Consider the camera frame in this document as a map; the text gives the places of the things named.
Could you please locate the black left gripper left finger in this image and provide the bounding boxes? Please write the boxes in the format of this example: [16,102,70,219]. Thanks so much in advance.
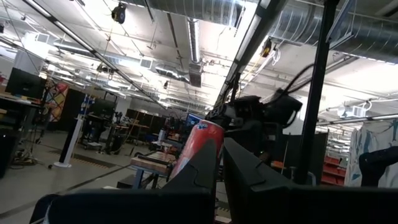
[46,138,218,224]

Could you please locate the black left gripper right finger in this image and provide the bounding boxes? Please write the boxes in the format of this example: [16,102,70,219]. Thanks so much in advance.
[223,138,398,224]

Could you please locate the red Fanta can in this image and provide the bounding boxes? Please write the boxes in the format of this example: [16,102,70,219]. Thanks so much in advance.
[169,119,225,181]

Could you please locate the wooden workbench blue legs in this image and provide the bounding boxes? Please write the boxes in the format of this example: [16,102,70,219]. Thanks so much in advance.
[129,151,178,190]

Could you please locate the red shelving rack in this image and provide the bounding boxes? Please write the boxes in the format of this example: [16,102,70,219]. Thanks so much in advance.
[320,154,348,187]

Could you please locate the white blue patterned cloth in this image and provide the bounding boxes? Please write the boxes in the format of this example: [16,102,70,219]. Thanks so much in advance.
[344,119,398,189]

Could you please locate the white floor stand pillar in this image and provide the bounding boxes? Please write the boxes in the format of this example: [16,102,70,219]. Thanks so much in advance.
[52,116,85,169]

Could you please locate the blue-lit monitor screen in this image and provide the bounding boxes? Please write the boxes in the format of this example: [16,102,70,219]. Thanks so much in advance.
[185,113,203,129]

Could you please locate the black computer monitor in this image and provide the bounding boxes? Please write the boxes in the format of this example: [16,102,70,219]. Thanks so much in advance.
[4,67,48,100]
[89,98,116,118]

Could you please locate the colourful painted panel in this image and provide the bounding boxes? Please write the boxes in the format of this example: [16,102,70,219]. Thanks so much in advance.
[46,81,70,124]

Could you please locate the black computer tower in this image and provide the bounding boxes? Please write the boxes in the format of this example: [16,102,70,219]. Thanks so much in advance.
[0,129,19,179]

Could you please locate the dark office desk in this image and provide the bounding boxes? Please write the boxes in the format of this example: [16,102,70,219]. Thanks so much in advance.
[0,93,43,180]

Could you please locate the black rig overhead beam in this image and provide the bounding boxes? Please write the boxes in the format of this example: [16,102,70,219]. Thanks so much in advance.
[214,0,289,108]

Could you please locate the long ceiling light strip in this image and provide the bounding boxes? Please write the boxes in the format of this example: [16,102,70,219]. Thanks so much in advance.
[23,0,170,110]

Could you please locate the black rig upright post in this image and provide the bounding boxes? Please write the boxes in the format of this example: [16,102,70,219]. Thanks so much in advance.
[294,0,341,185]

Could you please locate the black ceiling camera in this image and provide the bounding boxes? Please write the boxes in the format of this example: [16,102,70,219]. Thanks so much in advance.
[96,63,114,75]

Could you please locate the yellow hanging cord reel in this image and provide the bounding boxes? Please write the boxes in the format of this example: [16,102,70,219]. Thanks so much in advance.
[260,37,275,58]

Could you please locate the silver ventilation duct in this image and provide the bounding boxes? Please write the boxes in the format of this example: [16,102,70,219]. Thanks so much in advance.
[185,17,203,88]

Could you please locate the black hanging cord reel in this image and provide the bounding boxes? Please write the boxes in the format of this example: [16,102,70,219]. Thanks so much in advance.
[111,2,127,25]

